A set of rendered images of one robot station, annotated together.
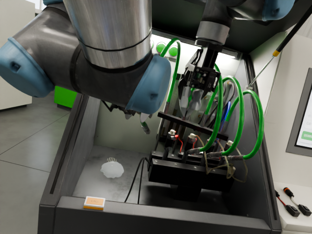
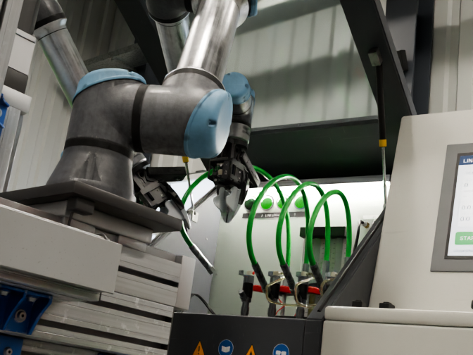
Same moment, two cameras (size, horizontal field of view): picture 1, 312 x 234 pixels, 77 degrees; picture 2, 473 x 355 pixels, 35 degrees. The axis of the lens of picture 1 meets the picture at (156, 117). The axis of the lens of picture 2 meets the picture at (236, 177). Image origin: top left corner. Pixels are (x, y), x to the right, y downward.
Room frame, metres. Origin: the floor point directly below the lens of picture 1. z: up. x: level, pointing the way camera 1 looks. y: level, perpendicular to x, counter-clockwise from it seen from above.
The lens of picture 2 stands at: (-0.76, -1.39, 0.75)
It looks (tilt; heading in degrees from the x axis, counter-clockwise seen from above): 17 degrees up; 44
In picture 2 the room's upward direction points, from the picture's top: 8 degrees clockwise
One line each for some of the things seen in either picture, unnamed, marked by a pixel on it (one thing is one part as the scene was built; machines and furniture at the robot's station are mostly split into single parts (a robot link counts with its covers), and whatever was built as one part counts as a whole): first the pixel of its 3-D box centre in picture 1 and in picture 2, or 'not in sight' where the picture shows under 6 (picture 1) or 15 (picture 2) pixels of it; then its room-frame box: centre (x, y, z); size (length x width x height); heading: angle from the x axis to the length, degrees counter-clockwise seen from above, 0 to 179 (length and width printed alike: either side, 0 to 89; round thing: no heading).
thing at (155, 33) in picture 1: (181, 40); (306, 184); (0.94, -0.03, 1.43); 0.54 x 0.03 x 0.02; 100
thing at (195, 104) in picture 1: (195, 105); (230, 203); (0.55, -0.10, 1.25); 0.06 x 0.03 x 0.09; 10
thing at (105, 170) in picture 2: not in sight; (94, 177); (-0.07, -0.38, 1.09); 0.15 x 0.15 x 0.10
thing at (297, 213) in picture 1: (282, 200); (365, 309); (0.59, -0.50, 0.99); 0.12 x 0.02 x 0.02; 15
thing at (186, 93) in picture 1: (185, 102); (220, 203); (0.54, -0.07, 1.25); 0.06 x 0.03 x 0.09; 10
